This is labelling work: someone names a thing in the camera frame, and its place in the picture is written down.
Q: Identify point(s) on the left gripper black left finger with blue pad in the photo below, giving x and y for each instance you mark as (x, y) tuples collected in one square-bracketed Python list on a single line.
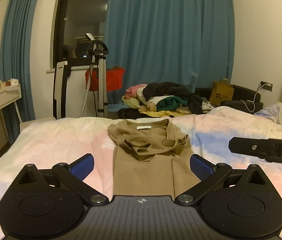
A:
[(72, 176)]

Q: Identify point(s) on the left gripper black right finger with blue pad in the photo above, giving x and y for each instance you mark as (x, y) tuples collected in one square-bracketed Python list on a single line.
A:
[(211, 177)]

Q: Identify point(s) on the beige t-shirt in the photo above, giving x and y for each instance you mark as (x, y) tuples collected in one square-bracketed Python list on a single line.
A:
[(151, 159)]

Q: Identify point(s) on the pile of mixed clothes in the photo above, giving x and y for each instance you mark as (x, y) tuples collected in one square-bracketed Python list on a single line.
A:
[(163, 99)]

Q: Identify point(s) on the pastel tie-dye duvet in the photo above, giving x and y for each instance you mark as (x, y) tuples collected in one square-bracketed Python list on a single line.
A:
[(48, 143)]

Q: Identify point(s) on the black bedside sofa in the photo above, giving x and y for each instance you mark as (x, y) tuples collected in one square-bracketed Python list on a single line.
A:
[(244, 99)]

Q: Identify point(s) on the brown paper bag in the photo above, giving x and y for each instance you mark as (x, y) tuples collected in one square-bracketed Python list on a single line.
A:
[(221, 91)]

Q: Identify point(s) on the white black folded treadmill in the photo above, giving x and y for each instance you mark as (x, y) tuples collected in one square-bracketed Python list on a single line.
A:
[(61, 75)]

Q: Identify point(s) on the red cloth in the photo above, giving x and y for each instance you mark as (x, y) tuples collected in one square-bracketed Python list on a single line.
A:
[(114, 79)]

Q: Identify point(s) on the blue left curtain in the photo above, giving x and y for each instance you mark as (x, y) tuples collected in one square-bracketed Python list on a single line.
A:
[(15, 51)]

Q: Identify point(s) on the blue curtain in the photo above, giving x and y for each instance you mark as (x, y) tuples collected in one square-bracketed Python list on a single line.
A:
[(15, 51), (188, 42)]

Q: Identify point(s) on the blue right curtain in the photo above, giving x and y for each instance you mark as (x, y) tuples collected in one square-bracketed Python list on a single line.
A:
[(188, 42)]

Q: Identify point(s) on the dark window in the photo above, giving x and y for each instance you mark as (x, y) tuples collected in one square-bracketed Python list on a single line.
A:
[(74, 19)]

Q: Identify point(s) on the wall power socket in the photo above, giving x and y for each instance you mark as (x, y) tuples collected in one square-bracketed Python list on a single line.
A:
[(266, 86)]

